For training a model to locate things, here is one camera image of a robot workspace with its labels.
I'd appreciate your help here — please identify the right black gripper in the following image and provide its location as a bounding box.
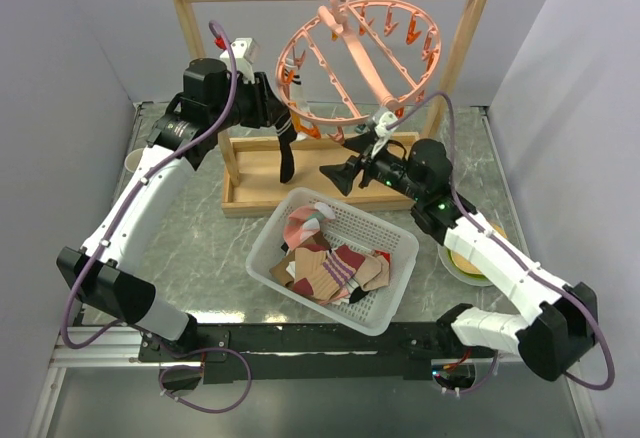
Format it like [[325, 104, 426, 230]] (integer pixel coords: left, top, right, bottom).
[[318, 131, 425, 202]]

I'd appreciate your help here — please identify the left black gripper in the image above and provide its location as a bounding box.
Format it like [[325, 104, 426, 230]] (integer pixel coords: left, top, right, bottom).
[[211, 71, 288, 132]]

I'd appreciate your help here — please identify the wooden hanger rack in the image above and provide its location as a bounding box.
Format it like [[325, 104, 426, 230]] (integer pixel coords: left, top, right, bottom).
[[168, 0, 494, 218]]

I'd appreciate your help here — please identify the pink round clip hanger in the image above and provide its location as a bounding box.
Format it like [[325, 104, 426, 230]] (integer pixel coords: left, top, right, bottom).
[[275, 0, 442, 142]]

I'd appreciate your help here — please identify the white plastic basket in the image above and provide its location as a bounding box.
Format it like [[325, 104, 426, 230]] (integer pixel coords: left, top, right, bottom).
[[246, 188, 419, 336]]

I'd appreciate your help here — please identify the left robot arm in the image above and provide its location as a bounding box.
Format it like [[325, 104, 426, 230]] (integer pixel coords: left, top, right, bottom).
[[56, 53, 296, 360]]

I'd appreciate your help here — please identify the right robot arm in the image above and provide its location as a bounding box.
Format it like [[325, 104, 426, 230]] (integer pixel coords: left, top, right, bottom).
[[320, 134, 598, 381]]

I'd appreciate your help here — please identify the pile of socks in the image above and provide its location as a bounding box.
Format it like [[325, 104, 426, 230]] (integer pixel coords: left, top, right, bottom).
[[271, 202, 391, 305]]

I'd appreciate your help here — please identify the yellow bowl on plate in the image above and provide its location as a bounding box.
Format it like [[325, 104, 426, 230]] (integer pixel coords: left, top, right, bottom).
[[437, 245, 493, 287]]

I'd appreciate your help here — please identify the light blue mug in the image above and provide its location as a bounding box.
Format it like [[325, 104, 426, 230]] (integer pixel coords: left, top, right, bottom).
[[124, 148, 144, 173]]

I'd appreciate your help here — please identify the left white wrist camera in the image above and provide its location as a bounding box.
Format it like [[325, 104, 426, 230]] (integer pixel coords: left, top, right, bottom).
[[231, 38, 259, 83]]

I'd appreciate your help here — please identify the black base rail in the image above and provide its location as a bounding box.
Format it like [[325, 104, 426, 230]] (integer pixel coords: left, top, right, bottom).
[[138, 322, 493, 384]]

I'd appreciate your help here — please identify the aluminium frame rail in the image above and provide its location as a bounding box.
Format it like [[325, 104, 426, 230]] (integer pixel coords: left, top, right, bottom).
[[47, 320, 581, 369]]

